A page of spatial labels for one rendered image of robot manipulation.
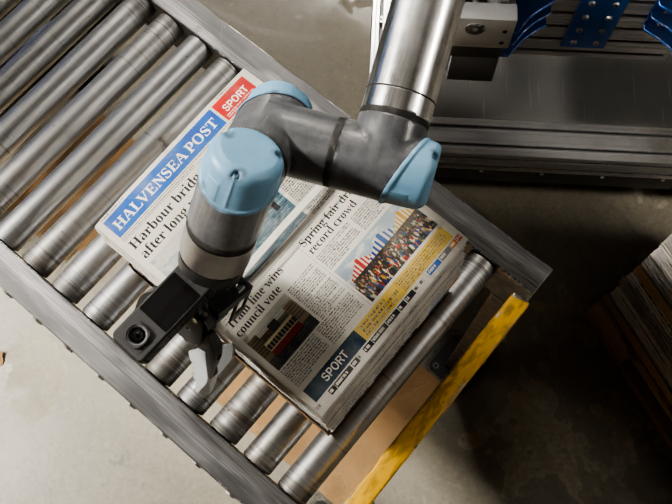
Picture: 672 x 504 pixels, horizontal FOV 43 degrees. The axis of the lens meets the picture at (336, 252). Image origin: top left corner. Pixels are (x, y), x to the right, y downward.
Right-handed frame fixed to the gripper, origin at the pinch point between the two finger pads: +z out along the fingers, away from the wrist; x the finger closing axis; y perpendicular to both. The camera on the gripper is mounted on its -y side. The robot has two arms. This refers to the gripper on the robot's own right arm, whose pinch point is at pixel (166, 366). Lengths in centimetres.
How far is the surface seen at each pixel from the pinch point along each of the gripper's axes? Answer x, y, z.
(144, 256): 10.8, 5.8, -6.2
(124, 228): 15.3, 6.8, -6.6
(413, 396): -22, 78, 71
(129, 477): 16, 29, 99
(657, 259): -42, 89, 7
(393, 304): -16.4, 18.5, -13.8
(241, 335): -4.9, 6.1, -6.3
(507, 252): -22, 50, -5
